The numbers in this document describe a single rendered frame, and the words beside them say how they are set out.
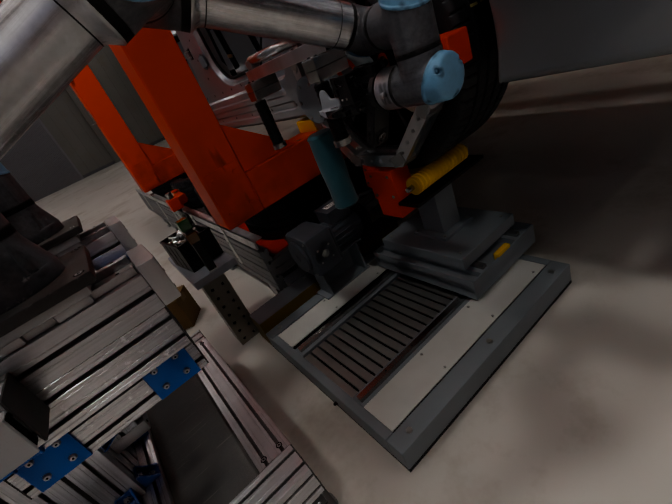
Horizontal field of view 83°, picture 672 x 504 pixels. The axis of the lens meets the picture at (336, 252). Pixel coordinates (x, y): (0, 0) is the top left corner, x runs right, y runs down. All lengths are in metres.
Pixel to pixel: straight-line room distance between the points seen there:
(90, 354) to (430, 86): 0.70
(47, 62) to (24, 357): 0.44
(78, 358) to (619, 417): 1.14
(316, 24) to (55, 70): 0.39
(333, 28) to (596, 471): 1.04
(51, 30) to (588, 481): 1.18
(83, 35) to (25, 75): 0.07
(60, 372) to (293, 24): 0.68
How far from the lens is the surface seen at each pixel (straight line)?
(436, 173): 1.22
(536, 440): 1.13
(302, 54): 0.98
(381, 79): 0.74
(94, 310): 0.74
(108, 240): 1.22
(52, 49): 0.55
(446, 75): 0.67
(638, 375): 1.26
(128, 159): 3.33
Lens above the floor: 0.97
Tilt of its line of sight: 27 degrees down
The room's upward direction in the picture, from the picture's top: 24 degrees counter-clockwise
